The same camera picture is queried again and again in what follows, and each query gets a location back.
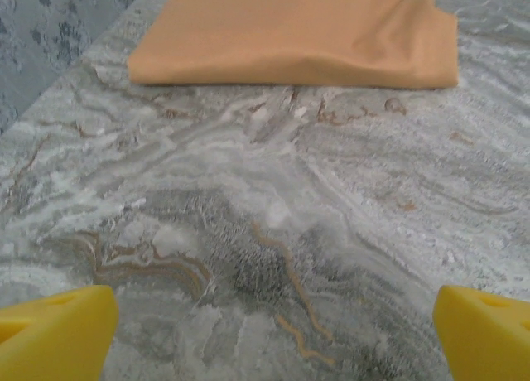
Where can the orange printed t-shirt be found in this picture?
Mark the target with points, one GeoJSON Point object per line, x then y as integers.
{"type": "Point", "coordinates": [290, 33]}

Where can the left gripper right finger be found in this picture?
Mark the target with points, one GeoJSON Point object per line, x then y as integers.
{"type": "Point", "coordinates": [484, 339]}

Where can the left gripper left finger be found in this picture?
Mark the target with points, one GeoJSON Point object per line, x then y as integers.
{"type": "Point", "coordinates": [54, 339]}

